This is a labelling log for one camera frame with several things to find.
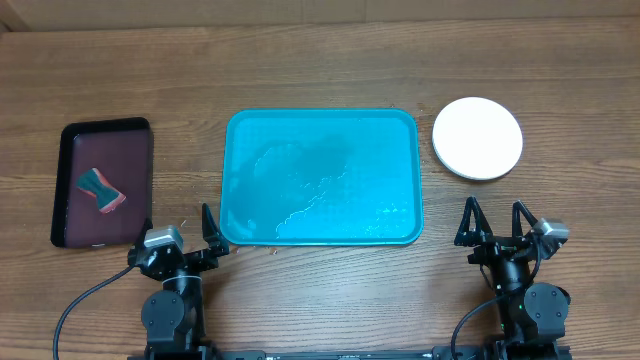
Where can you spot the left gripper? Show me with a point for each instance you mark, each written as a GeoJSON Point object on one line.
{"type": "Point", "coordinates": [201, 259]}

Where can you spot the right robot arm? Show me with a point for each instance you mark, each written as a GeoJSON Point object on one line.
{"type": "Point", "coordinates": [532, 314]}

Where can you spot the green and red sponge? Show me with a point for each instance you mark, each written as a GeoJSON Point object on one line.
{"type": "Point", "coordinates": [95, 184]}

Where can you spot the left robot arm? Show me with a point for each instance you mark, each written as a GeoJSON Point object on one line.
{"type": "Point", "coordinates": [174, 316]}

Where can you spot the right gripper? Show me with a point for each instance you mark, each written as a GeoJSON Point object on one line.
{"type": "Point", "coordinates": [482, 233]}

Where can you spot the teal plastic serving tray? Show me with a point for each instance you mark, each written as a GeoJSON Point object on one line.
{"type": "Point", "coordinates": [321, 177]}

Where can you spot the white plastic plate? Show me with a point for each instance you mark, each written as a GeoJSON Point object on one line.
{"type": "Point", "coordinates": [477, 138]}

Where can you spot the black rectangular sponge tray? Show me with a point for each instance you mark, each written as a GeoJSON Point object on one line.
{"type": "Point", "coordinates": [122, 150]}

